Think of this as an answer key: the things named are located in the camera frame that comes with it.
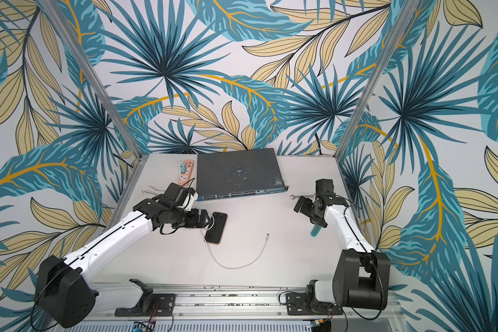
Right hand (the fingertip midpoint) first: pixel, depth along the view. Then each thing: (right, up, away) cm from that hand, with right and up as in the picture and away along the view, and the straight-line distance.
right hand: (294, 211), depth 87 cm
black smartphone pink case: (-35, -11, +4) cm, 36 cm away
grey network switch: (-25, +16, +19) cm, 35 cm away
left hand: (-38, -3, -8) cm, 39 cm away
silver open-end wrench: (+3, +5, +16) cm, 17 cm away
